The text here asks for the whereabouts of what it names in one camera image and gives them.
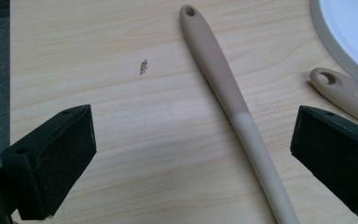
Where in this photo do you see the beige skimmer spoon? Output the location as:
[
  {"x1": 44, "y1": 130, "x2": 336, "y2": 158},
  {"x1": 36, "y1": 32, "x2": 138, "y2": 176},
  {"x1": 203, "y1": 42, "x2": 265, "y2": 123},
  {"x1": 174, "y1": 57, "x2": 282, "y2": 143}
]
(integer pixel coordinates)
[{"x1": 179, "y1": 4, "x2": 301, "y2": 224}]

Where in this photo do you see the white utensil rack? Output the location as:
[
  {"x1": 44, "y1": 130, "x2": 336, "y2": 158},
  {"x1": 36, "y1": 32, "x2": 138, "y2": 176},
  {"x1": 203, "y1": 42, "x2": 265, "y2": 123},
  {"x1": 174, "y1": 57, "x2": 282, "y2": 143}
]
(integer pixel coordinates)
[{"x1": 310, "y1": 0, "x2": 358, "y2": 92}]

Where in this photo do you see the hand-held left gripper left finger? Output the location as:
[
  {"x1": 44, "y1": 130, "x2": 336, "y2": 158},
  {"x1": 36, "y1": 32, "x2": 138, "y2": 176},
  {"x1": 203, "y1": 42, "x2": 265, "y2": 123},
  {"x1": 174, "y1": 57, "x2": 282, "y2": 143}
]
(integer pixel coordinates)
[{"x1": 0, "y1": 105, "x2": 97, "y2": 221}]

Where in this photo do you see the beige slotted spatula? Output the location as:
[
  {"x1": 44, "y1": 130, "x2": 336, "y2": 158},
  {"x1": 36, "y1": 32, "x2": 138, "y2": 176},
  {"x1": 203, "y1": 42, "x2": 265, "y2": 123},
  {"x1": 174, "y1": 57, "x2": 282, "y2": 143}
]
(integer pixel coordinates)
[{"x1": 309, "y1": 67, "x2": 358, "y2": 130}]

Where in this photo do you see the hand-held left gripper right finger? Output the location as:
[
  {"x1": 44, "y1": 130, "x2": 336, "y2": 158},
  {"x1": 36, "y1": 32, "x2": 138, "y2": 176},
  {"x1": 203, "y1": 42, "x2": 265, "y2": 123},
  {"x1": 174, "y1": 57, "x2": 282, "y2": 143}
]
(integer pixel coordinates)
[{"x1": 290, "y1": 105, "x2": 358, "y2": 222}]

